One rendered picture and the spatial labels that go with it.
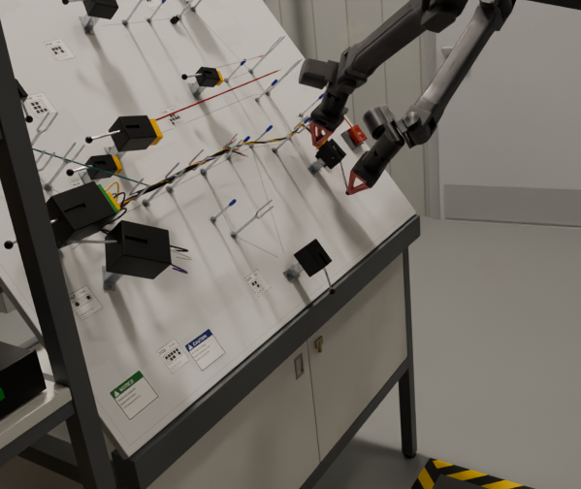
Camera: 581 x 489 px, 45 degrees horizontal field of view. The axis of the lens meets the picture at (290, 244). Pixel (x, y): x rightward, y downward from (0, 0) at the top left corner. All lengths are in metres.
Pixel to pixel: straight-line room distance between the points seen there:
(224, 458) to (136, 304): 0.38
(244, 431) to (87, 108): 0.74
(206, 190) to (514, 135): 2.88
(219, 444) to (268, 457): 0.20
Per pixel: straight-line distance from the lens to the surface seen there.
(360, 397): 1.97
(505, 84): 4.14
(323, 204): 1.76
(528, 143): 4.19
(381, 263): 1.85
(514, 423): 2.65
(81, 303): 1.25
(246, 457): 1.54
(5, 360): 1.02
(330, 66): 1.65
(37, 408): 1.02
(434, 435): 2.58
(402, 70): 4.31
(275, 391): 1.57
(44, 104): 1.45
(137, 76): 1.63
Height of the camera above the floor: 1.58
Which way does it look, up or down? 22 degrees down
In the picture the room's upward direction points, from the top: 6 degrees counter-clockwise
